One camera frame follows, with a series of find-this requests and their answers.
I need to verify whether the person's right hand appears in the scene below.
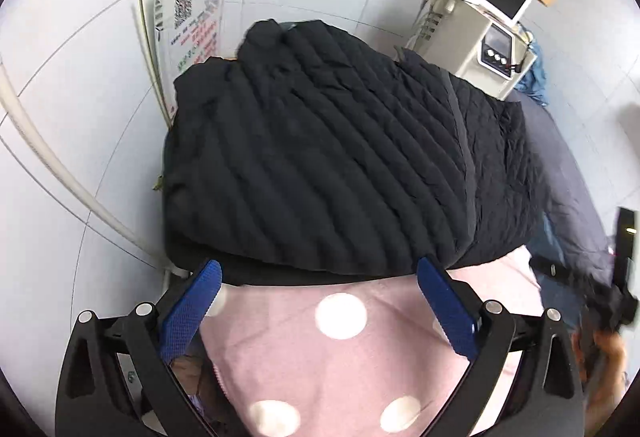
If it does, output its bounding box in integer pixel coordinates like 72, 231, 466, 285
572, 327, 628, 413

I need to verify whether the pink polka-dot blanket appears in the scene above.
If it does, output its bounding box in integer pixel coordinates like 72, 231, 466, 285
170, 247, 546, 437

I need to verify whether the wall poster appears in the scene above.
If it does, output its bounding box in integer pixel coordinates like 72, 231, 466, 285
137, 0, 236, 128

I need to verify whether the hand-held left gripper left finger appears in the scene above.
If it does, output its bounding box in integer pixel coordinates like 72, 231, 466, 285
55, 258, 223, 437

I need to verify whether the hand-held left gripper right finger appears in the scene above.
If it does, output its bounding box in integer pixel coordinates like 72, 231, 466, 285
416, 256, 586, 437

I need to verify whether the grey blanket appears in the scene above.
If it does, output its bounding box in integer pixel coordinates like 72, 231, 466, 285
520, 100, 618, 263

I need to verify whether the black quilted jacket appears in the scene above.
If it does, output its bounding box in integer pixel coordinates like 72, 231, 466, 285
161, 18, 546, 287

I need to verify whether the crumpled blue cloth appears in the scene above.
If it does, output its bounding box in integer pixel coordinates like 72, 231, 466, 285
515, 40, 551, 105

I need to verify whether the white wall pipe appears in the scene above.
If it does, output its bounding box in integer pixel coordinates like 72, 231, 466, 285
0, 60, 191, 278

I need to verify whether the white beauty machine with screen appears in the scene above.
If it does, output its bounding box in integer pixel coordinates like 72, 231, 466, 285
412, 0, 543, 100

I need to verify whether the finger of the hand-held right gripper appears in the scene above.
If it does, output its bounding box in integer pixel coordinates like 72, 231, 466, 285
530, 257, 608, 290

